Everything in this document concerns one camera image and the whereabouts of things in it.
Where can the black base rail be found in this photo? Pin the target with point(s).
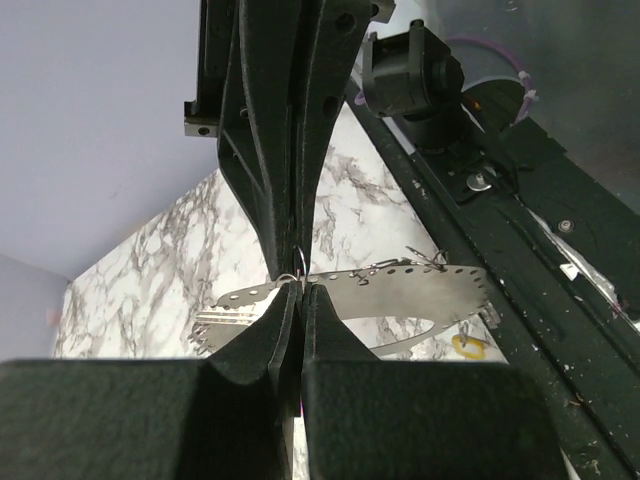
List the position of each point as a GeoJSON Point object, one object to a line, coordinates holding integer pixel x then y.
{"type": "Point", "coordinates": [563, 256]}

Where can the yellow key tag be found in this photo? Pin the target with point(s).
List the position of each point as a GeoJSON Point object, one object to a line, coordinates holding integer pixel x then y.
{"type": "Point", "coordinates": [469, 347]}

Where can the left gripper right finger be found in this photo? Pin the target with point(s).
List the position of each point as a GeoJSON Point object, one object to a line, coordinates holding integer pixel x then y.
{"type": "Point", "coordinates": [367, 418]}

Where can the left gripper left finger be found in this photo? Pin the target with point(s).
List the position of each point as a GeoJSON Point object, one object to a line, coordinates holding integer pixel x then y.
{"type": "Point", "coordinates": [229, 416]}

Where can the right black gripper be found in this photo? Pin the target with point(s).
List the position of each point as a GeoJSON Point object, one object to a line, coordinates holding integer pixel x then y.
{"type": "Point", "coordinates": [245, 51]}

